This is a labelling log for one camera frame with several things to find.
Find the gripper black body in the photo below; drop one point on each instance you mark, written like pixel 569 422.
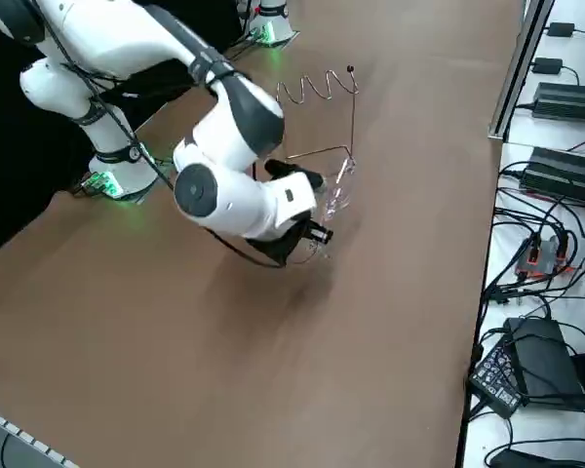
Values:
pixel 280 248

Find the clear glass goblet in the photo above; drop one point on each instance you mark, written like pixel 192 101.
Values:
pixel 339 190

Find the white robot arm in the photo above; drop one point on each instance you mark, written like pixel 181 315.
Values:
pixel 273 22
pixel 127 44

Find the orange and grey device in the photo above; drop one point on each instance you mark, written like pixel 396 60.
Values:
pixel 546 261

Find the black adapter with white print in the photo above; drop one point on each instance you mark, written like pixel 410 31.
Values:
pixel 497 380

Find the large black power brick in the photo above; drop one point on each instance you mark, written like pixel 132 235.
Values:
pixel 563 175
pixel 570 102

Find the black box adapter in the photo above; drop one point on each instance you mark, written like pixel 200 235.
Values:
pixel 546 361

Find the aluminium upright post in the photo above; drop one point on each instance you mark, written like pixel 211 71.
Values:
pixel 521 63

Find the grey slotted metal frame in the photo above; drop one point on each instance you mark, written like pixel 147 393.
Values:
pixel 10 443

